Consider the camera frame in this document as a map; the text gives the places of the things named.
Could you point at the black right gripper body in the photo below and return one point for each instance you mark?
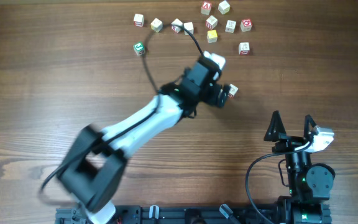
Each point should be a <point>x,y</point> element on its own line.
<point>289,143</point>

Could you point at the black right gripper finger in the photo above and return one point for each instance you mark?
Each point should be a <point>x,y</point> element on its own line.
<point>309,124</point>
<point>276,130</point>

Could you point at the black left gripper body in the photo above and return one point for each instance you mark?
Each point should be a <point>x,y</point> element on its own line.
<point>217,94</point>

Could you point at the white O block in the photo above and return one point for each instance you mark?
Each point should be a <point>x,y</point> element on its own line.
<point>233,90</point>

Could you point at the white K block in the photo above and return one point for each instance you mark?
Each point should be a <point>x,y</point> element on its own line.
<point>230,26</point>

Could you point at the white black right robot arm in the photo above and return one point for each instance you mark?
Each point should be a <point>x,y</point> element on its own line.
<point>309,184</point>

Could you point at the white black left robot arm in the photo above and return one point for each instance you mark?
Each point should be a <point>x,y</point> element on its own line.
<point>94,165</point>

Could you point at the yellow top block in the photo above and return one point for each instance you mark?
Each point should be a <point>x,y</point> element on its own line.
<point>212,36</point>

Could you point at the white block red base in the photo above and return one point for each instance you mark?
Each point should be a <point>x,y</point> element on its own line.
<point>244,48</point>

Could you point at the white block red X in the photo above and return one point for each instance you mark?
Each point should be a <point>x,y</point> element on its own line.
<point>176,25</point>

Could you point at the white block green side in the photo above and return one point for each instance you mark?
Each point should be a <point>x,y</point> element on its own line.
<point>189,27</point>

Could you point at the white block red U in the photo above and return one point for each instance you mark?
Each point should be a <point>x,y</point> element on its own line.
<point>211,22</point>

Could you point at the green J block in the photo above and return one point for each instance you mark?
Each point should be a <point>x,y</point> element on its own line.
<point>139,48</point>

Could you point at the white block yellow side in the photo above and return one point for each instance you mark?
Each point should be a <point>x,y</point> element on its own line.
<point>156,25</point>

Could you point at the red A block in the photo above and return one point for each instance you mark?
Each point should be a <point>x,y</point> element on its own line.
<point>206,7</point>

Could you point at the red O block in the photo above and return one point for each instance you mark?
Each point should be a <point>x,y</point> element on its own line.
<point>246,25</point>

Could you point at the plain white top block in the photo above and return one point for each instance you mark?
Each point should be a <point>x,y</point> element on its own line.
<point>224,7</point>

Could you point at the white block red bottom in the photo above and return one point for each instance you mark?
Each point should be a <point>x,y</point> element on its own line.
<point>139,20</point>

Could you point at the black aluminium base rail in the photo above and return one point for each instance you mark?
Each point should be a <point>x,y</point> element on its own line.
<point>223,214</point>

